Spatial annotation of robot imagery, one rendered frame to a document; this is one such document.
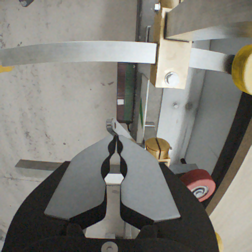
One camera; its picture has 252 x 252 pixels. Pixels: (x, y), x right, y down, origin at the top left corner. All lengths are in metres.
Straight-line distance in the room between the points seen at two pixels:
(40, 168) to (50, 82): 0.93
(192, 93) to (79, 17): 0.89
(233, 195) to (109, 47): 0.42
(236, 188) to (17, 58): 0.52
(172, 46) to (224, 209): 0.42
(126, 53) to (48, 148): 1.37
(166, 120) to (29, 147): 1.35
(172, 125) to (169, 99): 0.10
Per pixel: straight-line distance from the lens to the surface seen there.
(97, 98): 1.16
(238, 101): 0.41
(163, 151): 0.29
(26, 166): 0.40
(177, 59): 0.24
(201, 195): 0.35
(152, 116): 0.44
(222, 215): 0.52
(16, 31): 1.35
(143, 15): 0.40
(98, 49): 0.24
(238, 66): 0.26
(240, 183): 0.42
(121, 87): 0.40
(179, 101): 0.53
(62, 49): 0.25
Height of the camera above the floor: 1.09
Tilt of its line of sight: 62 degrees down
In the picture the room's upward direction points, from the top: 177 degrees clockwise
